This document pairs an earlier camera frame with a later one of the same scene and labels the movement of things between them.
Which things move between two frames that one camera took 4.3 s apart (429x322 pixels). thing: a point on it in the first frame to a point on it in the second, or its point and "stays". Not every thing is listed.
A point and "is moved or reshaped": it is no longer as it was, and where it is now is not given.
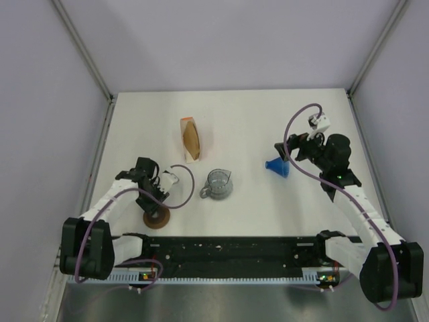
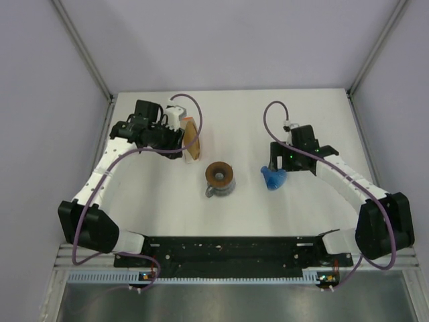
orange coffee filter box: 191,139 stays
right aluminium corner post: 376,48 stays
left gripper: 162,194 to 175,136
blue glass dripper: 279,166 is moved or reshaped
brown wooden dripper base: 159,219 to 219,174
